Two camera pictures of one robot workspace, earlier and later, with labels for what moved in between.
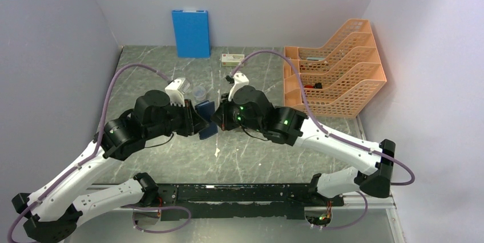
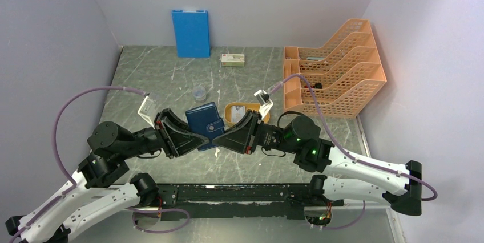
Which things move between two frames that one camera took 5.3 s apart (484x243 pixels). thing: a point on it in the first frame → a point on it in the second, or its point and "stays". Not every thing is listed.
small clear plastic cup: (199, 93) stays
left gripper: (193, 122) → (176, 137)
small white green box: (232, 59) stays
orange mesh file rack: (339, 77) stays
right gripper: (220, 116) → (243, 137)
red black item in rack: (318, 85) stays
